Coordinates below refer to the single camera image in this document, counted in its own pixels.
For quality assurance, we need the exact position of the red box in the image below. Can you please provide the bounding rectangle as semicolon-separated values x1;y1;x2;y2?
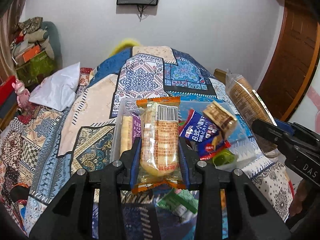
0;75;16;106

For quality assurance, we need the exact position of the small bread slice pack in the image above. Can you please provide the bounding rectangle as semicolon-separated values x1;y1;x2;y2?
203;101;237;139

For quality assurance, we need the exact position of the blue potato chip bag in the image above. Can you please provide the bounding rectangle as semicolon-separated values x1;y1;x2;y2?
180;109;224;145

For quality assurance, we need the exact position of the white pillow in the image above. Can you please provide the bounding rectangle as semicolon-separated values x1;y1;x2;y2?
29;62;80;112

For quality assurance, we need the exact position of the person's right hand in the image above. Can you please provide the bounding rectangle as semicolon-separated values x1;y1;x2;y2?
289;179;310;217

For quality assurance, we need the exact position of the brown cardboard box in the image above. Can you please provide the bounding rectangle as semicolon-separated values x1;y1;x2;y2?
214;68;227;85

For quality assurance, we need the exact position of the green jelly cup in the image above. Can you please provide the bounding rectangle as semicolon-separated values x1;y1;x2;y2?
213;149;238;166

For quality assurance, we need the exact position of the pile of clothes and boxes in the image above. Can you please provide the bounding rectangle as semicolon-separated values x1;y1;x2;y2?
10;17;63;87

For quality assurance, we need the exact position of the long brown bread loaf pack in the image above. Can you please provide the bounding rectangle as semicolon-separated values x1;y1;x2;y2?
225;71;283;159

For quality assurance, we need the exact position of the orange biscuit pack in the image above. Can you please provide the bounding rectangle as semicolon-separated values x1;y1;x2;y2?
131;96;186;193

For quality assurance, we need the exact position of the clear plastic storage bin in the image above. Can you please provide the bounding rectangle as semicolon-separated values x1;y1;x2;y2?
109;97;259;172

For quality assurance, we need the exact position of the purple label cracker pack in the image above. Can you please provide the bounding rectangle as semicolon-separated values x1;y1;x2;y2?
120;114;142;155

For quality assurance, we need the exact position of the red blue snack packet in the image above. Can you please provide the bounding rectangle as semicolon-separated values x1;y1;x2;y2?
197;138;231;160

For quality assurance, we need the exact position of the green small snack packet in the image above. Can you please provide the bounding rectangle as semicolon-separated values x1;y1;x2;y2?
156;189;199;223

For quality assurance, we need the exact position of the pink plush toy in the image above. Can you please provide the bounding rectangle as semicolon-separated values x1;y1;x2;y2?
11;79;30;109

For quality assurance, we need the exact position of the brown wooden door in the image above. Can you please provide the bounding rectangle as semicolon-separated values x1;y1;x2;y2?
258;2;319;121

